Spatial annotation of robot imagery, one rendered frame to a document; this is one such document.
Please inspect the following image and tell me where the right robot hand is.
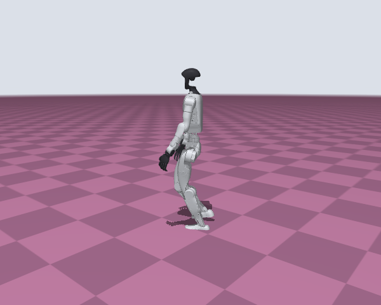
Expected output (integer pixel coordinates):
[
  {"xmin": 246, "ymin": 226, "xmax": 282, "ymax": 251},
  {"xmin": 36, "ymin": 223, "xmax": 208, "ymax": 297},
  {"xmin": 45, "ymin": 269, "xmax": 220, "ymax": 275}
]
[{"xmin": 174, "ymin": 139, "xmax": 185, "ymax": 161}]

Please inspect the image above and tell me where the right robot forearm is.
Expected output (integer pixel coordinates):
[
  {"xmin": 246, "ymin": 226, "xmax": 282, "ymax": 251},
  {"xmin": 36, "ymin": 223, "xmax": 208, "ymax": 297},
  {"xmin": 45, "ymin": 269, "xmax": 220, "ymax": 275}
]
[{"xmin": 182, "ymin": 132, "xmax": 192, "ymax": 145}]

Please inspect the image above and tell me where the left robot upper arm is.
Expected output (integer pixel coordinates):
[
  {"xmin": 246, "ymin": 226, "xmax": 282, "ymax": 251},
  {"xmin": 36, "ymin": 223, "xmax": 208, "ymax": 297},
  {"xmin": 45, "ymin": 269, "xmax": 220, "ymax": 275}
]
[{"xmin": 182, "ymin": 97, "xmax": 196, "ymax": 133}]

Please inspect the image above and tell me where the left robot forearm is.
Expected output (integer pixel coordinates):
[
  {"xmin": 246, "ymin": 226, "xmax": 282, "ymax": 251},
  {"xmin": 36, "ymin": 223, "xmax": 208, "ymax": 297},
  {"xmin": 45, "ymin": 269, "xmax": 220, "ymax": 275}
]
[{"xmin": 166, "ymin": 123, "xmax": 185, "ymax": 154}]

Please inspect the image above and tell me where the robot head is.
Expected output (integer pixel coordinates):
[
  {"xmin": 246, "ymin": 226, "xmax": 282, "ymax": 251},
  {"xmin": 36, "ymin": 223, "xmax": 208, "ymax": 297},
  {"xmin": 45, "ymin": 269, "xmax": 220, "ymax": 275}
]
[{"xmin": 182, "ymin": 68, "xmax": 201, "ymax": 95}]

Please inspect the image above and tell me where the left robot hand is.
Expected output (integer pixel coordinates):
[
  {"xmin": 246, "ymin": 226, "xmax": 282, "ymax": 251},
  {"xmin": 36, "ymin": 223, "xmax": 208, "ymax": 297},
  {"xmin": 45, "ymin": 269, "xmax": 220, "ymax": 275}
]
[{"xmin": 159, "ymin": 150, "xmax": 175, "ymax": 172}]

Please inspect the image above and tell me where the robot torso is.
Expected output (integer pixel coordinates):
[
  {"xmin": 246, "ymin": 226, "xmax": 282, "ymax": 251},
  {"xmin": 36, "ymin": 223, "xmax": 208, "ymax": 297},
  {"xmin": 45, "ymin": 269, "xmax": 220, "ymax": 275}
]
[{"xmin": 182, "ymin": 91, "xmax": 203, "ymax": 157}]

